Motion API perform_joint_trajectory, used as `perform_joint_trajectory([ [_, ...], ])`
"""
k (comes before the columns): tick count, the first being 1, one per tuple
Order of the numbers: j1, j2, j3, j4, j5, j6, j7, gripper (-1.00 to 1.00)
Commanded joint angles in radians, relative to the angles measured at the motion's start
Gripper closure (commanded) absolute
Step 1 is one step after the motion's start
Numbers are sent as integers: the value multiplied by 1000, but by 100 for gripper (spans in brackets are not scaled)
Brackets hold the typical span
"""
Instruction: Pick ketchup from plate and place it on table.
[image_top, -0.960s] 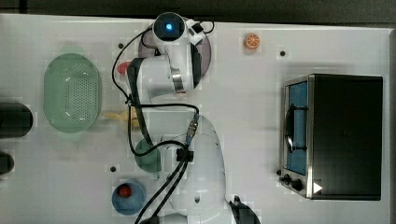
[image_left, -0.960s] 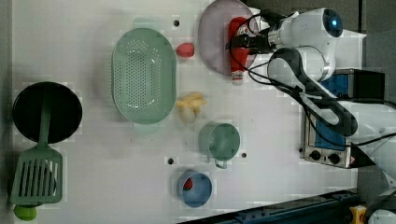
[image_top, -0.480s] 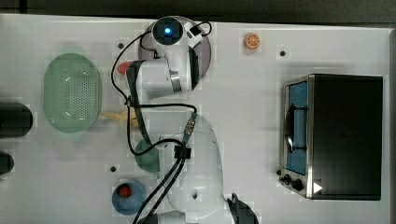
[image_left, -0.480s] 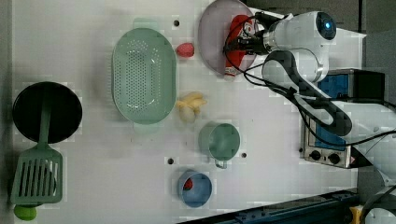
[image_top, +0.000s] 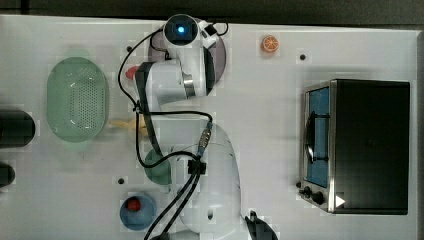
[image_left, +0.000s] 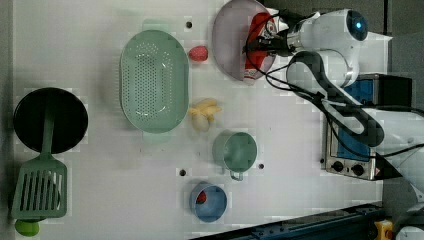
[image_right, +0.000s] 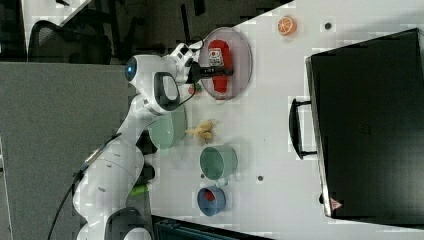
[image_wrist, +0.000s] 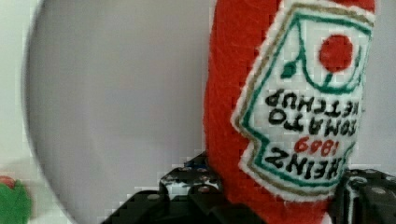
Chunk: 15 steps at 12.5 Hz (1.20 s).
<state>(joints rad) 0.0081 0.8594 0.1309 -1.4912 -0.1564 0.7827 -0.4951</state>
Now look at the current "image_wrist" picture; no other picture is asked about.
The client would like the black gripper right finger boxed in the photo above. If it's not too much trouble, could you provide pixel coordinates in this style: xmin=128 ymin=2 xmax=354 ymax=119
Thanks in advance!
xmin=329 ymin=169 xmax=396 ymax=224

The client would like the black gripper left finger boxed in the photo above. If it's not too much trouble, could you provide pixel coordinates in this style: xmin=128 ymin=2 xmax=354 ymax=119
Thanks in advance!
xmin=101 ymin=153 xmax=265 ymax=224

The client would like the red plush ketchup bottle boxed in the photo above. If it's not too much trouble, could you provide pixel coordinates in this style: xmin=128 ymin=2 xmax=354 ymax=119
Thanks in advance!
xmin=204 ymin=0 xmax=375 ymax=224

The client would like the grey round plate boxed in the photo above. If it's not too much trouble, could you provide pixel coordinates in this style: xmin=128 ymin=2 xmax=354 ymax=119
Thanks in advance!
xmin=23 ymin=0 xmax=395 ymax=224

